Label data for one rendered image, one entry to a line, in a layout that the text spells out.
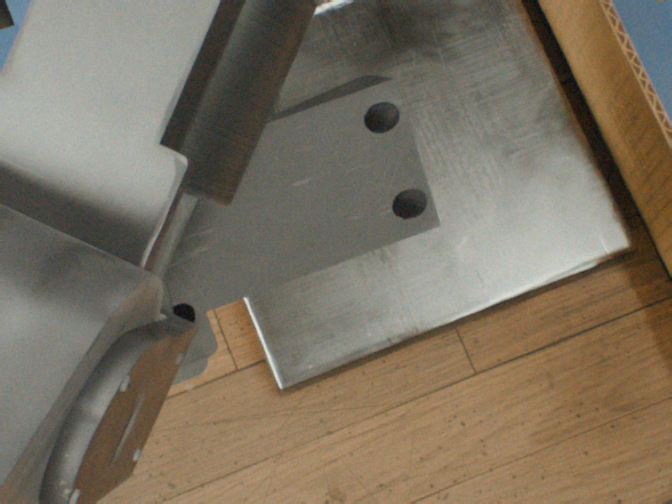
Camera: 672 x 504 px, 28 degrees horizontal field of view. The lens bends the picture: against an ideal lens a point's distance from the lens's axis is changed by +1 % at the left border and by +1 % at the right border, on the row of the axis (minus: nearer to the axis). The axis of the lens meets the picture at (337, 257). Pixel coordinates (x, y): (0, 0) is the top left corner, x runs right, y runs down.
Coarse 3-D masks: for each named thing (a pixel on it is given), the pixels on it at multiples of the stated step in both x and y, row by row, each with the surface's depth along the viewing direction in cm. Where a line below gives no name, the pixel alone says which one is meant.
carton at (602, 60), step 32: (544, 0) 63; (576, 0) 59; (608, 0) 57; (576, 32) 61; (608, 32) 57; (576, 64) 62; (608, 64) 59; (640, 64) 56; (608, 96) 60; (640, 96) 56; (608, 128) 61; (640, 128) 58; (640, 160) 59; (640, 192) 61
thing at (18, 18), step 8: (8, 0) 54; (16, 0) 54; (24, 0) 54; (8, 8) 54; (16, 8) 54; (24, 8) 54; (16, 16) 54; (24, 16) 54; (16, 24) 54; (0, 32) 53; (8, 32) 53; (16, 32) 53; (0, 40) 53; (8, 40) 53; (0, 48) 53; (8, 48) 53; (0, 56) 53; (0, 64) 53
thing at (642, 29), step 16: (624, 0) 64; (640, 0) 64; (656, 0) 64; (624, 16) 64; (640, 16) 64; (656, 16) 64; (640, 32) 63; (656, 32) 63; (640, 48) 63; (656, 48) 63; (656, 64) 63; (656, 80) 63
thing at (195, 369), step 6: (204, 360) 42; (186, 366) 42; (192, 366) 42; (198, 366) 42; (204, 366) 42; (180, 372) 42; (186, 372) 42; (192, 372) 42; (198, 372) 42; (180, 378) 42; (186, 378) 42; (174, 384) 42
